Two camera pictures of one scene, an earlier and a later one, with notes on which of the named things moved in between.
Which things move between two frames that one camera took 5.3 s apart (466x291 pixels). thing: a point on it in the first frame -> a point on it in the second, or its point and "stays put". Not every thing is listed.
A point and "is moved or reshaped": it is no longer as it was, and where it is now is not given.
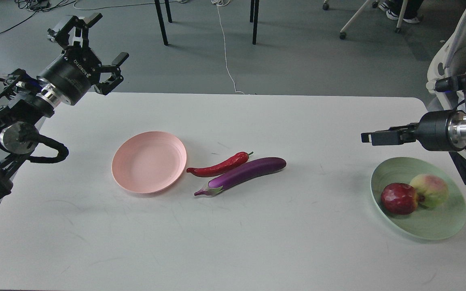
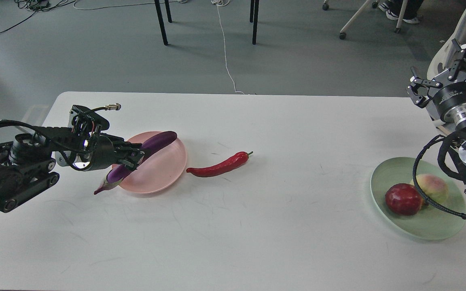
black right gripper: (432, 134) -> (459, 102)
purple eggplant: (243, 173) -> (149, 146)
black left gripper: (71, 75) -> (99, 151)
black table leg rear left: (168, 11) stays put
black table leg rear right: (251, 13) stays put
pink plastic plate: (149, 162) stays put
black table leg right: (256, 15) stays put
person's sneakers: (391, 15) stays put
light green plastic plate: (425, 222) stays put
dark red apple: (399, 198) is moved or reshaped
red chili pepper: (232, 161) stays put
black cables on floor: (37, 6) stays put
